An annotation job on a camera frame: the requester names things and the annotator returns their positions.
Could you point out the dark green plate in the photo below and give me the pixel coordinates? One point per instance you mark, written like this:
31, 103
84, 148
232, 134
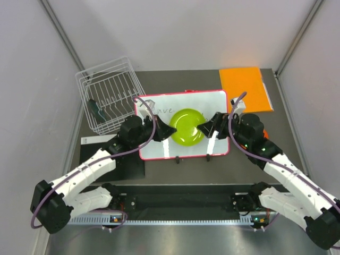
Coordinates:
96, 111

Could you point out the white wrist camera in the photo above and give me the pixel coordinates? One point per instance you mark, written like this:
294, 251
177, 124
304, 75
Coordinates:
238, 108
145, 109

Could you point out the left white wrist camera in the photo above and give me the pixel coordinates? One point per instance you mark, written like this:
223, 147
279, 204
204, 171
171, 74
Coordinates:
145, 109

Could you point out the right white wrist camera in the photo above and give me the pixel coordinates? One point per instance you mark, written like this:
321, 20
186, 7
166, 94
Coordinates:
238, 108

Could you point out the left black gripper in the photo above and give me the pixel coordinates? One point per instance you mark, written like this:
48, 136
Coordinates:
163, 130

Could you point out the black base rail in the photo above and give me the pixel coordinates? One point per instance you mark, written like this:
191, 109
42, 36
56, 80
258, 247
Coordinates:
131, 198

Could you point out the red framed whiteboard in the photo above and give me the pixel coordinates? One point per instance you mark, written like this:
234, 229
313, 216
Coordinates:
207, 103

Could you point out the orange folder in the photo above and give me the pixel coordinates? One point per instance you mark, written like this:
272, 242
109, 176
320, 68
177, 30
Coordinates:
235, 81

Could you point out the grey cable duct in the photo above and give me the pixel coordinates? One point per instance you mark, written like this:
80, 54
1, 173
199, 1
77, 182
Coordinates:
113, 220

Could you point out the black tablet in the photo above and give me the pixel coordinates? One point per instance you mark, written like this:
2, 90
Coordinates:
129, 167

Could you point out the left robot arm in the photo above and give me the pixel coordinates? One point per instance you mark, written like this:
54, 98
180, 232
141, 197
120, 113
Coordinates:
55, 203

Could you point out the white wire dish rack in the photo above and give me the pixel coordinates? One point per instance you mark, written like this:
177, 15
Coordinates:
112, 85

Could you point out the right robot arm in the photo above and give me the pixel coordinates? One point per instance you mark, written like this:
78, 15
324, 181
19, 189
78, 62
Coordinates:
306, 204

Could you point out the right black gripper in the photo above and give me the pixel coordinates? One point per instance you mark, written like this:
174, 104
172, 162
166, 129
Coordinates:
218, 123

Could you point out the lime green plate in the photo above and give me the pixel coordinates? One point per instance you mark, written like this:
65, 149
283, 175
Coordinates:
185, 122

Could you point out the orange plate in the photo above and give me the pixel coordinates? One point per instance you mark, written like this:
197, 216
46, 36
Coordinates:
265, 133

